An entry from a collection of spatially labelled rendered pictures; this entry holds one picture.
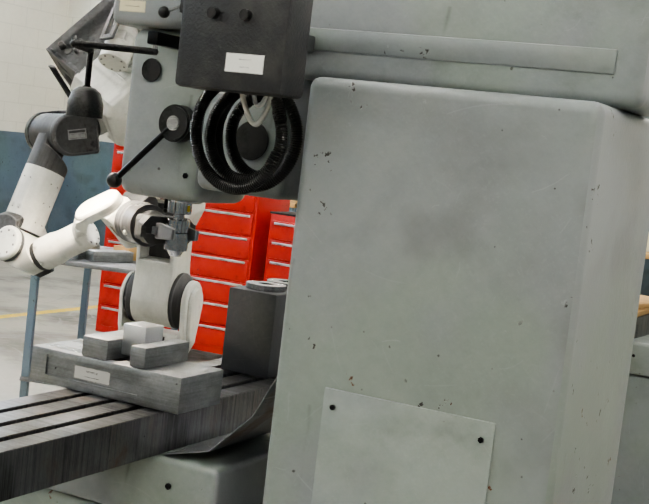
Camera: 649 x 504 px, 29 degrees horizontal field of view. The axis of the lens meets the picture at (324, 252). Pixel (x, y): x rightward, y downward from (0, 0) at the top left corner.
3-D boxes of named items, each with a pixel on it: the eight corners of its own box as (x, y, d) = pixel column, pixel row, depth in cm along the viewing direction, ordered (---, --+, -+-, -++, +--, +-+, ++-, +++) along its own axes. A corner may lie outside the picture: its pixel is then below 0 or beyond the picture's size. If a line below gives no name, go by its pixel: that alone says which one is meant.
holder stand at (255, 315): (219, 369, 279) (229, 280, 278) (265, 359, 299) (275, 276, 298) (267, 379, 274) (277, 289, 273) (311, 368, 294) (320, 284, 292)
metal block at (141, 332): (120, 353, 241) (124, 323, 241) (139, 350, 246) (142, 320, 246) (143, 358, 239) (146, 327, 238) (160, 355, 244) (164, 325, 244)
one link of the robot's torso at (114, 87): (70, 142, 314) (13, 55, 284) (168, 55, 322) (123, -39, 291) (145, 206, 301) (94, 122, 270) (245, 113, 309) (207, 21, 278)
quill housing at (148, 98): (111, 191, 242) (128, 25, 239) (171, 193, 260) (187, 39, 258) (195, 204, 234) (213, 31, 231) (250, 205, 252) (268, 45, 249)
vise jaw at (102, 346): (80, 355, 240) (82, 334, 239) (127, 348, 253) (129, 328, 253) (106, 361, 237) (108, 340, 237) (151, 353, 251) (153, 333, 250)
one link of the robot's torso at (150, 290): (138, 319, 329) (163, 144, 329) (199, 330, 324) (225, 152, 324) (112, 320, 315) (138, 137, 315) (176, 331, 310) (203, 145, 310)
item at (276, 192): (191, 188, 232) (206, 46, 229) (256, 190, 253) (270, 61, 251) (280, 200, 223) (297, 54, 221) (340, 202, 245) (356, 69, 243)
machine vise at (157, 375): (28, 379, 246) (34, 324, 245) (76, 371, 259) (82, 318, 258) (177, 415, 230) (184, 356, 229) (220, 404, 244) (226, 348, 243)
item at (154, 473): (-6, 475, 248) (0, 416, 247) (101, 447, 279) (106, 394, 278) (209, 537, 226) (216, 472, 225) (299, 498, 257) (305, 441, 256)
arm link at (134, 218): (144, 206, 246) (114, 199, 255) (138, 254, 247) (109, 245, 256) (198, 210, 254) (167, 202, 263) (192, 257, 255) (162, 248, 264)
